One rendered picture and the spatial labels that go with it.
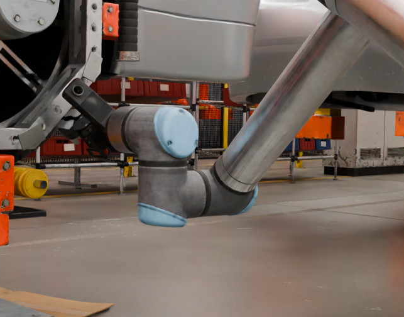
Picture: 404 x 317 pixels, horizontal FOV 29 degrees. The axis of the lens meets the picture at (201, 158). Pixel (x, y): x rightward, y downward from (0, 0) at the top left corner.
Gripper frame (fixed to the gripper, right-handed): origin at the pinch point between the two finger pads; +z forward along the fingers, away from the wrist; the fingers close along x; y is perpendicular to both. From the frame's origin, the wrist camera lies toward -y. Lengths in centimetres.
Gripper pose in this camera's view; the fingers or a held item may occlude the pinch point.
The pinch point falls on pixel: (57, 119)
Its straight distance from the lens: 169.1
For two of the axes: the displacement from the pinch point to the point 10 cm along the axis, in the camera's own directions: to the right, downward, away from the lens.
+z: -7.1, -0.5, 7.0
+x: 5.1, -7.2, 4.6
